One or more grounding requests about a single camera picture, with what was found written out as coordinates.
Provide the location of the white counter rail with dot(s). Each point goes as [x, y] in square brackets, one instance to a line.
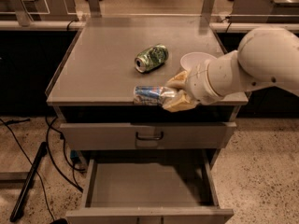
[75, 25]

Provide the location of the grey open middle drawer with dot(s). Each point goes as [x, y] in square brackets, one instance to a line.
[150, 187]

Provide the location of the white ceramic bowl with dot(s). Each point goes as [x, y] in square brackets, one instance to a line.
[190, 60]

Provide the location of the grey top drawer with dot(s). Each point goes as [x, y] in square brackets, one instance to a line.
[121, 136]

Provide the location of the crushed green soda can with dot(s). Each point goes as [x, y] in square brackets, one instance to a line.
[151, 58]

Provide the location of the blue silver redbull can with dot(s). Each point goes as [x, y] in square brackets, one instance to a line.
[152, 95]

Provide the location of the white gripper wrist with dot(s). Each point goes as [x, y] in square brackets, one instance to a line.
[198, 82]

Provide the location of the black top drawer handle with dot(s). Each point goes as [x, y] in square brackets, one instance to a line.
[157, 137]

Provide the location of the grey metal drawer cabinet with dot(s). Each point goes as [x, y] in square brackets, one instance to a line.
[96, 82]

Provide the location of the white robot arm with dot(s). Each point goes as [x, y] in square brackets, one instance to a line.
[266, 57]

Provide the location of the black bar on floor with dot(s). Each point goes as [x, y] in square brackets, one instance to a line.
[20, 203]

